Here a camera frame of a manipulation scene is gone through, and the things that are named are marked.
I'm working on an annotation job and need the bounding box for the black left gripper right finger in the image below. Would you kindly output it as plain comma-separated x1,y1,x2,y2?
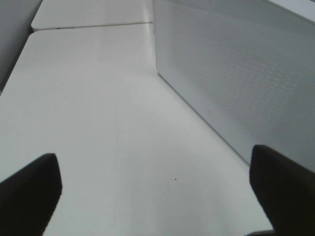
249,145,315,236

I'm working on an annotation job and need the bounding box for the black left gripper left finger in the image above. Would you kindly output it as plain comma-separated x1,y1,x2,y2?
0,153,62,236

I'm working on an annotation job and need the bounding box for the white microwave oven body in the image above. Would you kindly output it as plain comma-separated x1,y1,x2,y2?
152,0,315,173

